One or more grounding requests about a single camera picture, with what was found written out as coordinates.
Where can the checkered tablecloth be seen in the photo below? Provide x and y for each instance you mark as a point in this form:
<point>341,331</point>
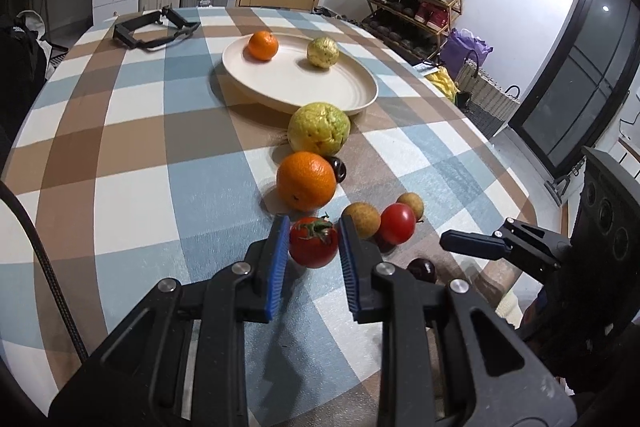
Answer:
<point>137,166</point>

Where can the woven basket bag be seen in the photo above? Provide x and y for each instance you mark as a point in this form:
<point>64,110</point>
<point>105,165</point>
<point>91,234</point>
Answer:
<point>484,92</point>

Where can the small orange tangerine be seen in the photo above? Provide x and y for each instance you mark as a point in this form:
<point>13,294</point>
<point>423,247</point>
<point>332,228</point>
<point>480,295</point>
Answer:
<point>263,45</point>

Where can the brown longan fruit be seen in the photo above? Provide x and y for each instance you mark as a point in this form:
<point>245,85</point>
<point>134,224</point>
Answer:
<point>365,217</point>
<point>414,202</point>

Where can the smooth red tomato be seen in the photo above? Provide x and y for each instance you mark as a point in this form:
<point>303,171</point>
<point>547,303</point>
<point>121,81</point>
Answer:
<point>398,223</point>

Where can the large orange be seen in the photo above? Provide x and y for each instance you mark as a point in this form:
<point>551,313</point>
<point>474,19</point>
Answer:
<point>305,181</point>

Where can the small yellow-green guava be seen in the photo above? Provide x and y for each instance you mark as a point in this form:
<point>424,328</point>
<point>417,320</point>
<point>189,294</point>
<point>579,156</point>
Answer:
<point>323,52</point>

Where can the large yellow-green guava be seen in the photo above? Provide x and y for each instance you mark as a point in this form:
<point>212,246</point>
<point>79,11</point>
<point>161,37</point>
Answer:
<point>319,128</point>

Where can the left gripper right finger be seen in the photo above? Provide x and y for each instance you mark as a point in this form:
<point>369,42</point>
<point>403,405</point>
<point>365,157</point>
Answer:
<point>447,358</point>

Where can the purple bag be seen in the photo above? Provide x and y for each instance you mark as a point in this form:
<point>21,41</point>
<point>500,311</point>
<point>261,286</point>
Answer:
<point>461,45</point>

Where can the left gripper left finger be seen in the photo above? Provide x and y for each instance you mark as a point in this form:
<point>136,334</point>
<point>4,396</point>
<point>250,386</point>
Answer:
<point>177,358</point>

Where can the cream round plate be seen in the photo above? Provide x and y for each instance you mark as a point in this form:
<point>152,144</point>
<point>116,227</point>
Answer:
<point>289,81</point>

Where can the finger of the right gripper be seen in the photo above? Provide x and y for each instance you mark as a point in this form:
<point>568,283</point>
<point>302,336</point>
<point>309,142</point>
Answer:
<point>473,245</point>

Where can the black phone holder frame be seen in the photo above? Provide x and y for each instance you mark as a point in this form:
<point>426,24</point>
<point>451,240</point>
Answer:
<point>154,30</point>

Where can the red tomato with stem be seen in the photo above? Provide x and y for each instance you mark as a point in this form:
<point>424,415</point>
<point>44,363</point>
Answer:
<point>313,242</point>

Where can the dark purple plum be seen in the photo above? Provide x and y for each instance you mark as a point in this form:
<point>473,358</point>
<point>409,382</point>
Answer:
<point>423,270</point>
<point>338,167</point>

